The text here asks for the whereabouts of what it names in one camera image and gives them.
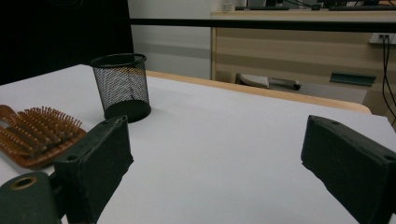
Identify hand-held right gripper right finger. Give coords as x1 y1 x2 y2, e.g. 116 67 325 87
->
301 115 396 224

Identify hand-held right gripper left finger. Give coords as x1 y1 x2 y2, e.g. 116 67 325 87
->
52 115 134 224

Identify brown wooden hairbrush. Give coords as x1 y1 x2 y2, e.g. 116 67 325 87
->
0 105 88 170

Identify black mesh pen holder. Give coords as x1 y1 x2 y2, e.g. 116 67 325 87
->
91 53 152 124

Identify grey chair base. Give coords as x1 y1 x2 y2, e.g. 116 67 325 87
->
237 73 303 91

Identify white power socket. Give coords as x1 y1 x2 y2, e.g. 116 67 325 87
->
368 32 396 45

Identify white table sheet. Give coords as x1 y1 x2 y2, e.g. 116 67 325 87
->
0 63 396 224

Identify wooden table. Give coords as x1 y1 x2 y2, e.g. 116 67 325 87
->
146 70 372 115

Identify light wooden desk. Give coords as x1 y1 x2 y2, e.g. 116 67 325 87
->
210 10 396 125

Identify black curtain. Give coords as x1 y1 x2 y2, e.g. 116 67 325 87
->
0 0 134 87

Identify black cables at desk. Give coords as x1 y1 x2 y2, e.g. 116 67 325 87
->
381 34 396 127

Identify black horizontal frame bar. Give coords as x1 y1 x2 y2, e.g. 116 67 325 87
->
130 18 396 34

